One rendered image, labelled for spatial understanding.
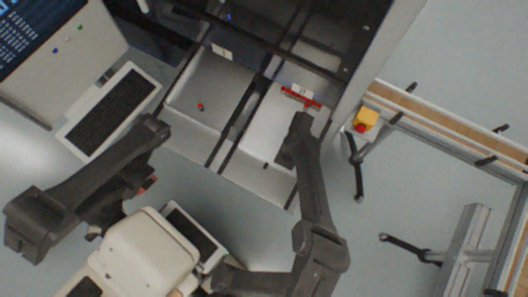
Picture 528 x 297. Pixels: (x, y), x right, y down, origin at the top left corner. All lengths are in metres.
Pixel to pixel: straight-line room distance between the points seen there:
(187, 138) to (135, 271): 0.69
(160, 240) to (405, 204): 1.78
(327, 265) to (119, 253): 0.50
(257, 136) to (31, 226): 0.93
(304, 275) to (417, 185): 1.89
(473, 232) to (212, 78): 1.35
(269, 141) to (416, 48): 1.64
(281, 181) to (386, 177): 1.14
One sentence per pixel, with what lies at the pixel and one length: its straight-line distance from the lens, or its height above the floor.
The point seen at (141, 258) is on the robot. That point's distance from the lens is 0.97.
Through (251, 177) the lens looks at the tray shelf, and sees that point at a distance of 1.47.
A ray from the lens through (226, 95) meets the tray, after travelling 1.57.
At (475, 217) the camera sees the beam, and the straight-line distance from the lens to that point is 2.04.
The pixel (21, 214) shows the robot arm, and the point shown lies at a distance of 0.82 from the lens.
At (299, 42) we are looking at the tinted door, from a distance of 1.20.
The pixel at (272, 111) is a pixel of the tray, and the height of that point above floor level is 0.88.
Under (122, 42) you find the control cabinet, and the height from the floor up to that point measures 0.88.
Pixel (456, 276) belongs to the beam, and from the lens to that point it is 1.98.
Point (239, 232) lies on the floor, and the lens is 2.33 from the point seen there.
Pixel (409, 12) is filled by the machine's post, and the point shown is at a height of 1.61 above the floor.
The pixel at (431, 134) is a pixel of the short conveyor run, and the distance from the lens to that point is 1.60.
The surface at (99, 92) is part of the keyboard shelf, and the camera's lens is 1.79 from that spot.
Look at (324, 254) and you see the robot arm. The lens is 0.73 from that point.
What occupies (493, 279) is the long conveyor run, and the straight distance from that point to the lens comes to 1.65.
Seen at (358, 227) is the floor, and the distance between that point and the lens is 2.41.
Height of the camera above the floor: 2.32
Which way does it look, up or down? 74 degrees down
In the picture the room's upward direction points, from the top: 2 degrees clockwise
